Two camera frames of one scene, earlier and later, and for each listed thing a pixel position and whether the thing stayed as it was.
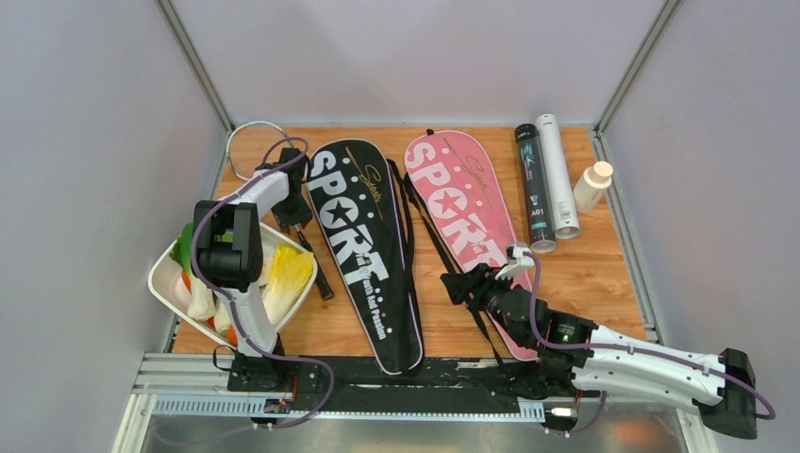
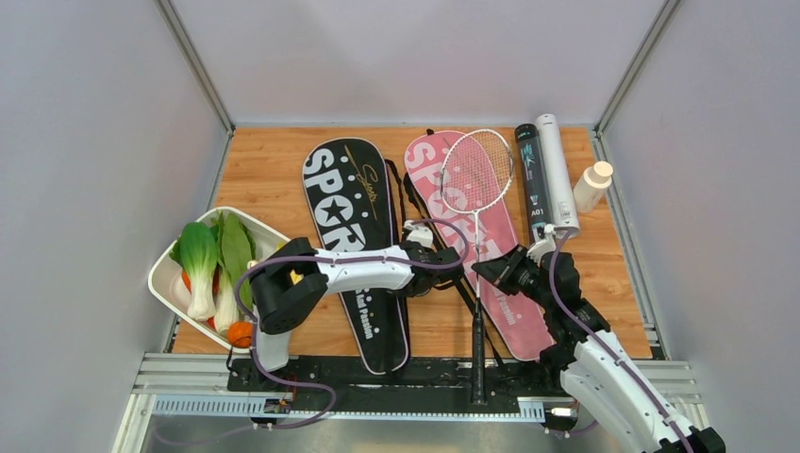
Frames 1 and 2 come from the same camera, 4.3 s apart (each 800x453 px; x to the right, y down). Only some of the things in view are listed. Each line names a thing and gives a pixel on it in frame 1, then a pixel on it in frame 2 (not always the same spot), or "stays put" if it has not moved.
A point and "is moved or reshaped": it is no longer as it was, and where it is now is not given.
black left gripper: (303, 215) -> (403, 293)
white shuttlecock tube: (565, 220) stays put
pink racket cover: (463, 188) stays put
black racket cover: (364, 203) is moved or reshaped
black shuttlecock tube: (540, 212) stays put
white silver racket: (248, 148) -> (476, 170)
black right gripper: (477, 283) -> (499, 271)
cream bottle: (590, 191) stays put
